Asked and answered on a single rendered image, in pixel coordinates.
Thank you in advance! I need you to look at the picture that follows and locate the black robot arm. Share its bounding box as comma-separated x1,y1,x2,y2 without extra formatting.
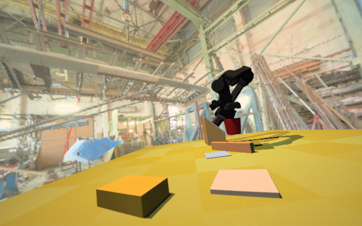
209,66,254,127

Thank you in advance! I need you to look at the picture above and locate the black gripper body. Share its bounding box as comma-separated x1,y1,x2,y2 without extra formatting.
217,94,241,114

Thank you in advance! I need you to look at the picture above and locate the orange-brown wooden bar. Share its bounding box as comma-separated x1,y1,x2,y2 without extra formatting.
211,142,255,153

